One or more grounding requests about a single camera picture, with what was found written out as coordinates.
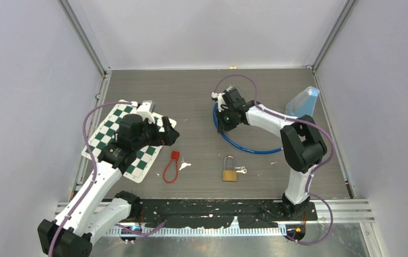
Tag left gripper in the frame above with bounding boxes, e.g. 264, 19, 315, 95
133, 116, 178, 151

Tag blue cable lock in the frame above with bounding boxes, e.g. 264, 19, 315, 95
213, 103, 283, 155

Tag red cable lock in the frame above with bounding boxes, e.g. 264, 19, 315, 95
163, 151, 180, 184

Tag red lock keys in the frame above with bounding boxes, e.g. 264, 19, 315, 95
179, 161, 191, 171

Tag brass padlock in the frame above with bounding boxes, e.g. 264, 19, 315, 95
222, 155, 237, 182

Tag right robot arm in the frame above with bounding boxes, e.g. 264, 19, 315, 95
211, 87, 327, 220

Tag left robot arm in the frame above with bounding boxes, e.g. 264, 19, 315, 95
37, 114, 179, 256

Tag green white chessboard mat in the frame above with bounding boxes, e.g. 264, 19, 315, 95
81, 100, 179, 183

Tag blue mesh bag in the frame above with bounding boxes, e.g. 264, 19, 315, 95
285, 86, 320, 117

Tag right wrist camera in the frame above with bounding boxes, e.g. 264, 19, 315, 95
211, 85, 234, 112

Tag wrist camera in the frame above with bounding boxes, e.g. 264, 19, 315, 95
137, 100, 155, 124
211, 85, 234, 112

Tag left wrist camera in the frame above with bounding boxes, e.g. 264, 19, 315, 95
137, 100, 155, 124

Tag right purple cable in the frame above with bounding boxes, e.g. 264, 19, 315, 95
214, 74, 334, 246

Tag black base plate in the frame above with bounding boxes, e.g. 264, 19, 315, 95
124, 199, 318, 229

